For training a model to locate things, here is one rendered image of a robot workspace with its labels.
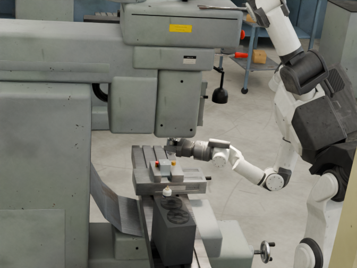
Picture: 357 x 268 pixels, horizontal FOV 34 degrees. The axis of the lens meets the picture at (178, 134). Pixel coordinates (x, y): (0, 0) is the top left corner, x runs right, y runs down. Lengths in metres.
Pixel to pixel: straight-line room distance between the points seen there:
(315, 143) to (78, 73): 0.96
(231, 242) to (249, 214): 1.64
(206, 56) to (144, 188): 0.78
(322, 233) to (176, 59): 0.89
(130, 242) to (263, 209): 2.12
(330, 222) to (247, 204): 2.37
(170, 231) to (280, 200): 2.60
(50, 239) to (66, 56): 0.79
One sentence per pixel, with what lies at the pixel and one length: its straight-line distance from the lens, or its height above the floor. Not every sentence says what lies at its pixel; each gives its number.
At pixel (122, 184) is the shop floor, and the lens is 4.75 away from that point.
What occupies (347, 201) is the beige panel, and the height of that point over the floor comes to 2.02.
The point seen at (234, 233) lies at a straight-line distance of 2.98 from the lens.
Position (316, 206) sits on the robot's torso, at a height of 1.25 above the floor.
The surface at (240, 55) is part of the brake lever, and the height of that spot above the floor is 1.70.
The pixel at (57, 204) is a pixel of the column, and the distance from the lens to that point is 2.46.
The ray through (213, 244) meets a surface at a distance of 2.74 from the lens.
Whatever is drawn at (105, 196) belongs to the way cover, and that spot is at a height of 0.94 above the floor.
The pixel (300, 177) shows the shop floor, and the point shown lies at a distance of 5.19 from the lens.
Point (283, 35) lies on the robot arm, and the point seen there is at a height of 1.87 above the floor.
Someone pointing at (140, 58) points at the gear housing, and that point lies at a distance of 2.32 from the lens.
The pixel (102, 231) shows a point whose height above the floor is 0.73.
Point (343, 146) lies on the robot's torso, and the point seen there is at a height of 1.52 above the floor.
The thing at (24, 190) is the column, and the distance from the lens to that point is 2.44.
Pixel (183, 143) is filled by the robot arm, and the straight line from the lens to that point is 2.59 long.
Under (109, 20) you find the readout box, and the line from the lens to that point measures 2.69.
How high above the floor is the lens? 2.38
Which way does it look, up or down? 25 degrees down
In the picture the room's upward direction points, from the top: 5 degrees clockwise
